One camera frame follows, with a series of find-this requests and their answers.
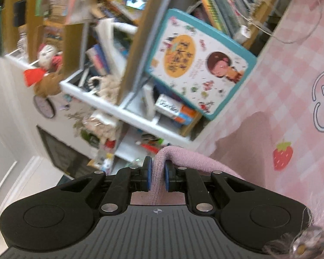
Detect floral fabric bag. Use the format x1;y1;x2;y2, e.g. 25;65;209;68
82;111;120;144

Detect row of upright books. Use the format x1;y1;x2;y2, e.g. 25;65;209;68
207;0;262;39

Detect white charging cable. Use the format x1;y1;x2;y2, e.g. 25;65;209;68
240;0;323;45

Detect brown plush toy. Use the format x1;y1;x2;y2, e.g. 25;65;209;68
34;73;64;98

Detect white bookshelf frame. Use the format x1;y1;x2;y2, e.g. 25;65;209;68
61;81;192;148

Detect cream quilted handbag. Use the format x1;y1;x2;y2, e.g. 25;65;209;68
88;74;121;105

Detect pink checkered desk mat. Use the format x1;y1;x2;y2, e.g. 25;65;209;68
195;0;324;229

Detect teal children's sound book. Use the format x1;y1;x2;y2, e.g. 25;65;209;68
145;9;257;120

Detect usmile toothbrush box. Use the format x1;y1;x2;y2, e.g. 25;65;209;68
154;94;197;125

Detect round wall clock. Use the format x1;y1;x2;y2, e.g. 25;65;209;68
33;95;56;119

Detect white power adapter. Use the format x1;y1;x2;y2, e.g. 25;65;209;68
232;25;251;44

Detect pink and purple sweater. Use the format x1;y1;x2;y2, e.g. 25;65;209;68
130;112;273;205

